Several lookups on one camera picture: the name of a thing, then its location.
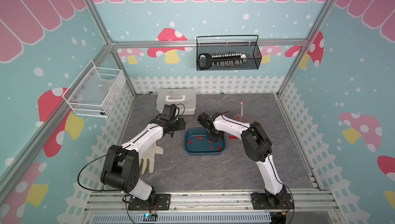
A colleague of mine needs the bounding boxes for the white wire wall basket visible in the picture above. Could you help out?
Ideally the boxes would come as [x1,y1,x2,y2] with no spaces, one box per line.
[62,61,126,118]

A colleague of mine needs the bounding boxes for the white work glove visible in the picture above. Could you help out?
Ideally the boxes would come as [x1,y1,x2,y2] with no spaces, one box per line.
[139,143,164,175]

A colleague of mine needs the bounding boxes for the teal plastic storage box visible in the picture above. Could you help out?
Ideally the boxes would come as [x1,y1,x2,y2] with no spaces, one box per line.
[184,128,226,156]

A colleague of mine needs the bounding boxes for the green circuit board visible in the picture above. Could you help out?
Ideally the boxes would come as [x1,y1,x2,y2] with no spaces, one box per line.
[143,213,158,222]

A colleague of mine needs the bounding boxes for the white plastic storage case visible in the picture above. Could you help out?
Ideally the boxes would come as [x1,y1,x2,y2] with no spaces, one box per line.
[156,89,196,116]

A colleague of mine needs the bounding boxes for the socket set on rail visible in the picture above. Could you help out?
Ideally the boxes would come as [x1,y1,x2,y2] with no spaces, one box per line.
[196,53,247,70]

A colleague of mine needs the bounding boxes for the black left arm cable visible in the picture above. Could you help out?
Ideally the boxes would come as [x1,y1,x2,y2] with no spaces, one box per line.
[77,149,124,192]

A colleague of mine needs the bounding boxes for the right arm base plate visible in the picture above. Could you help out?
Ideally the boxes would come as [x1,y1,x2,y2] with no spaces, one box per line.
[250,189,294,211]

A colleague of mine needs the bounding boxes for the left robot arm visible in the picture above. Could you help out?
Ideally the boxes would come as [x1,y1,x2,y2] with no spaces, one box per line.
[100,118,186,201]

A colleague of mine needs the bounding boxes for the black wire wall basket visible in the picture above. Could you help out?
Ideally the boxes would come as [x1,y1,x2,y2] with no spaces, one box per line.
[196,35,262,71]

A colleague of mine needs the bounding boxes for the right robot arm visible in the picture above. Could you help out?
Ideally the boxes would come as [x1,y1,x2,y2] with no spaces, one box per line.
[197,112,288,203]

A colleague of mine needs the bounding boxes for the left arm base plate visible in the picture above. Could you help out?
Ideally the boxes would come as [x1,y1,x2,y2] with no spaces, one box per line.
[128,194,171,212]

